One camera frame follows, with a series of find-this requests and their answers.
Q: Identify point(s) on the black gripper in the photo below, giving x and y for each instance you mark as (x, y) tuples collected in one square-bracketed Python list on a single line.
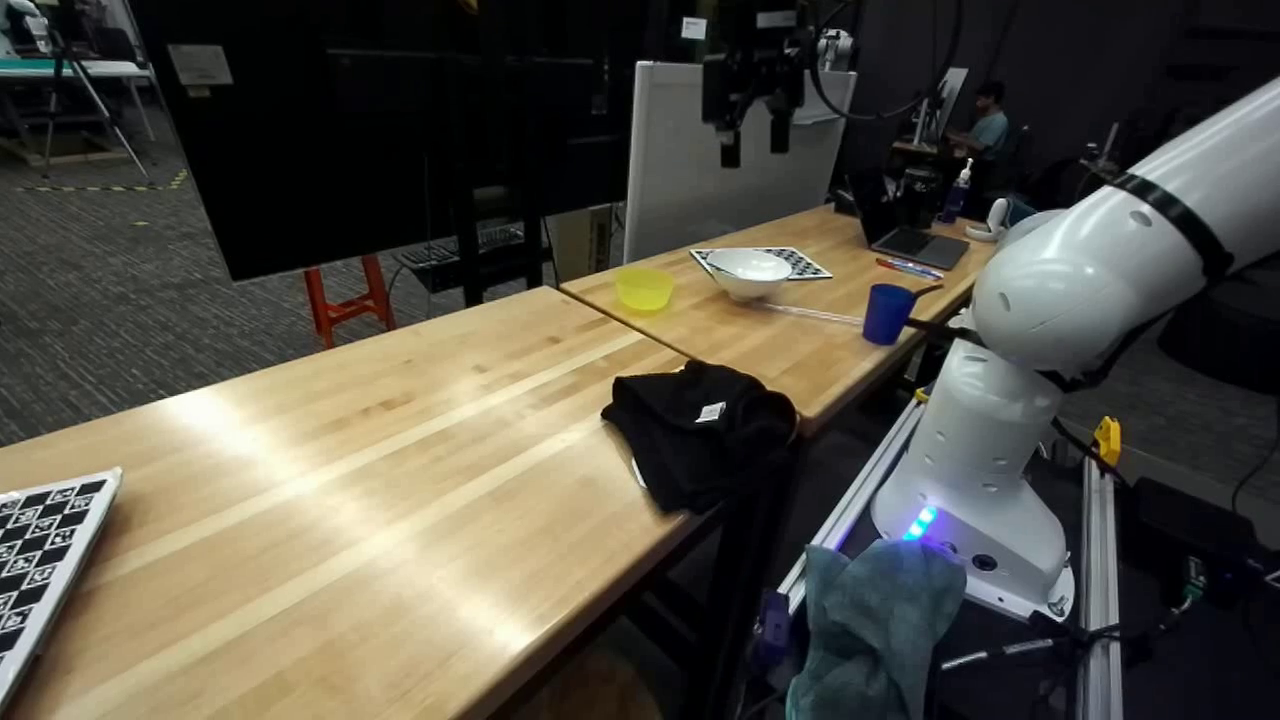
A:
[(755, 59)]

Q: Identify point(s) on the blue plastic cup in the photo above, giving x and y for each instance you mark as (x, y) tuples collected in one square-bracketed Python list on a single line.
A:
[(885, 312)]

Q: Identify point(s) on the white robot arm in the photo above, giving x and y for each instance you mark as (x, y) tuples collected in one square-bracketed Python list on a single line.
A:
[(1055, 308)]

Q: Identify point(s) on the white panel board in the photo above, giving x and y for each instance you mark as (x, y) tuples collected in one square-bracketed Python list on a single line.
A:
[(678, 184)]

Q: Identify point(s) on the white bowl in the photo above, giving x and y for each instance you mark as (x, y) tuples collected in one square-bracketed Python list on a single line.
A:
[(751, 275)]

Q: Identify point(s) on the black laptop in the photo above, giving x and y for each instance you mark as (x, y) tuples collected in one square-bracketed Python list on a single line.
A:
[(895, 234)]

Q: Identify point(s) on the clear plastic straw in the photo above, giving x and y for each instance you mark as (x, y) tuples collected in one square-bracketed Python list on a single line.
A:
[(815, 312)]

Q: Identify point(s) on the seated person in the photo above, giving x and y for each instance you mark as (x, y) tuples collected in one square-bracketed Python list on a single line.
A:
[(989, 131)]

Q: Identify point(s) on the black cloth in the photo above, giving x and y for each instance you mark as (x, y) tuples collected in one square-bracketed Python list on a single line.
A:
[(703, 434)]

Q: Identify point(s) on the black cabinet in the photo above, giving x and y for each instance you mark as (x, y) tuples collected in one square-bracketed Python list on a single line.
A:
[(327, 131)]

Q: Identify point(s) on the orange step stool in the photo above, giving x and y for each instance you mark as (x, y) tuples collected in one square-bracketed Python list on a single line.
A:
[(368, 303)]

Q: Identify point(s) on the teal cloth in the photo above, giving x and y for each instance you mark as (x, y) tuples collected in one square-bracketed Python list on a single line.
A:
[(872, 626)]

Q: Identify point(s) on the checkerboard calibration board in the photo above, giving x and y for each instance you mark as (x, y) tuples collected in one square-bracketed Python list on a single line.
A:
[(44, 540)]

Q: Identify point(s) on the aluminium rail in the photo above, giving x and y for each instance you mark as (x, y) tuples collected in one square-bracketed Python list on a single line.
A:
[(1101, 669)]

